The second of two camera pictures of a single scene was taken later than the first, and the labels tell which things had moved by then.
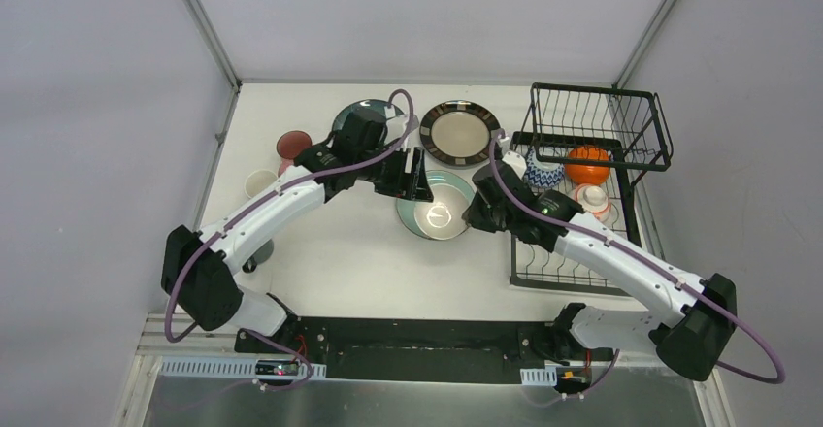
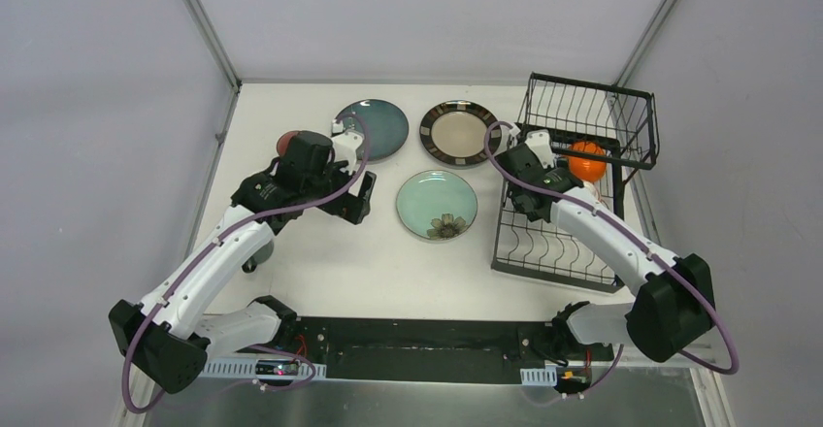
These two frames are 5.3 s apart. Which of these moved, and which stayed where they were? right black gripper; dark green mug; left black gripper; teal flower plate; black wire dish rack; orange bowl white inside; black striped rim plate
Moved: right black gripper; left black gripper; black wire dish rack
Stayed: teal flower plate; dark green mug; black striped rim plate; orange bowl white inside
